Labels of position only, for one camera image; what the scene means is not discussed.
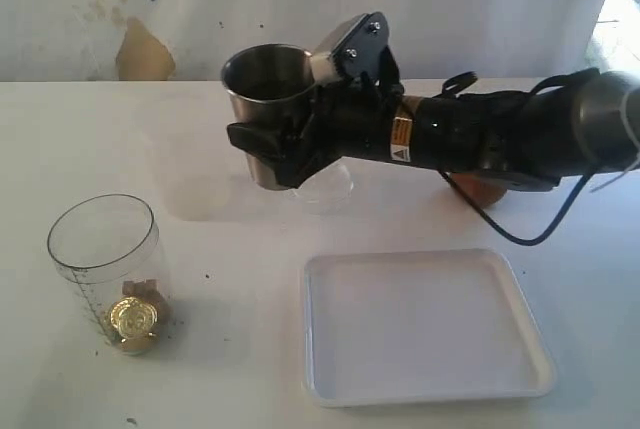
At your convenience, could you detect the gold coin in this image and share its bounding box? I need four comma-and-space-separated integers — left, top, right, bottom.
108, 296, 158, 339

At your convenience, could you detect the clear plastic measuring cup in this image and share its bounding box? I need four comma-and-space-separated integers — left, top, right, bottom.
46, 193, 172, 354

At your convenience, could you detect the white rectangular tray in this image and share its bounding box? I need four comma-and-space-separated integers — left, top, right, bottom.
301, 249, 556, 407

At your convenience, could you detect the clear plastic dome lid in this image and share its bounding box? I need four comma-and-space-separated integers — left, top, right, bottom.
291, 162, 354, 214

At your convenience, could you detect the stainless steel cup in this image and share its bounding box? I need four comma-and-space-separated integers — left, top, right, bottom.
221, 43, 315, 191

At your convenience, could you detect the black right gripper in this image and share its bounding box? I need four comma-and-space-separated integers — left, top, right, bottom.
226, 46, 404, 189

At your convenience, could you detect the white zip tie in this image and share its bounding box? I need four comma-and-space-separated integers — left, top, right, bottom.
589, 91, 640, 194

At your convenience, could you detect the brown wooden bowl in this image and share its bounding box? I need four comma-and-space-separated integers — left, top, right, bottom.
451, 174, 507, 209

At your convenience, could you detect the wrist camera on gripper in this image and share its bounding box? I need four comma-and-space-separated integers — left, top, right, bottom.
309, 12, 390, 86

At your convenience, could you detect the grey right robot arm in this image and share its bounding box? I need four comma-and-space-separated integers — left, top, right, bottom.
276, 51, 639, 191

